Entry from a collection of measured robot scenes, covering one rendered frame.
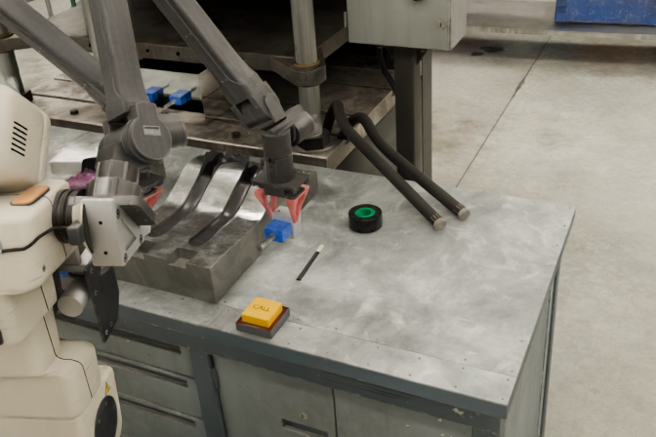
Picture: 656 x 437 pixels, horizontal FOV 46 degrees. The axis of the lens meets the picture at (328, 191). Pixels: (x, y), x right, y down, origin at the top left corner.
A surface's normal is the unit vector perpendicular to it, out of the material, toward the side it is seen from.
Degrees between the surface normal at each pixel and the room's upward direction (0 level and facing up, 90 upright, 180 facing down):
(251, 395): 90
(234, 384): 90
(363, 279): 0
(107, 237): 82
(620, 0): 93
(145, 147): 61
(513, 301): 0
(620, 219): 0
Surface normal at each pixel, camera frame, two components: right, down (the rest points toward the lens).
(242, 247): 0.91, 0.15
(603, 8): -0.37, 0.52
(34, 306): 0.99, -0.01
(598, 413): -0.07, -0.87
